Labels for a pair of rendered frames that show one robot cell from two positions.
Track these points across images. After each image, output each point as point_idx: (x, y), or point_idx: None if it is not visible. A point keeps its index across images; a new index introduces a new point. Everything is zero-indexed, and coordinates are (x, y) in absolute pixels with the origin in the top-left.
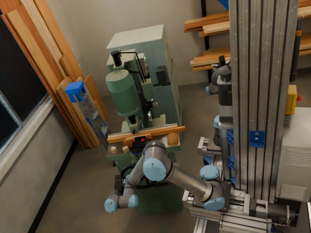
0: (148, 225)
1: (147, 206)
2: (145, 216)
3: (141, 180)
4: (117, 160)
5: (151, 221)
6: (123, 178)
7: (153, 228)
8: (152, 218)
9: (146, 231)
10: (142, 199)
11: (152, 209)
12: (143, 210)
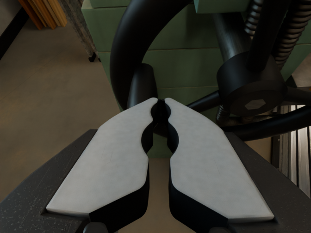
0: (156, 180)
1: (161, 148)
2: (149, 160)
3: (266, 110)
4: None
5: (162, 172)
6: (143, 89)
7: (167, 187)
8: (165, 165)
9: (153, 193)
10: (155, 137)
11: (169, 152)
12: (150, 152)
